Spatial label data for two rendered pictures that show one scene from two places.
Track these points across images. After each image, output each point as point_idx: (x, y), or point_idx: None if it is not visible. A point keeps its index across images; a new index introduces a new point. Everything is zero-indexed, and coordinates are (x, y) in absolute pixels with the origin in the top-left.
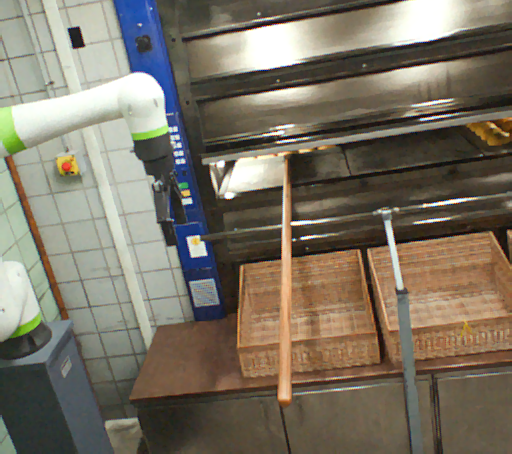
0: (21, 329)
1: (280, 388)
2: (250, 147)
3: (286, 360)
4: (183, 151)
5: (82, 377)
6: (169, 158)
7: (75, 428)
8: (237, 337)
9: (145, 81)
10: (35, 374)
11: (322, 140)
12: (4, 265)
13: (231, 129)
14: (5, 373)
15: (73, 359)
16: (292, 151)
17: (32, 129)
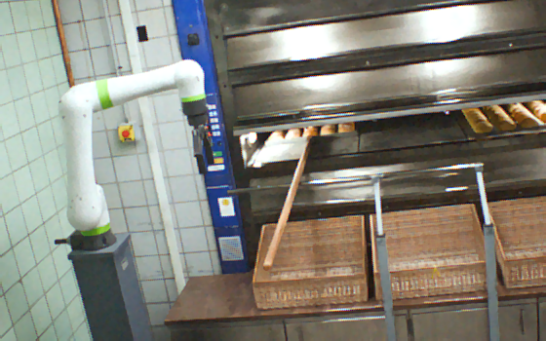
0: (98, 230)
1: (265, 260)
2: (272, 123)
3: (272, 248)
4: (219, 125)
5: (134, 277)
6: (204, 115)
7: (129, 307)
8: (253, 276)
9: (192, 64)
10: (105, 261)
11: (331, 119)
12: None
13: (258, 108)
14: (86, 259)
15: (129, 261)
16: (307, 128)
17: (119, 94)
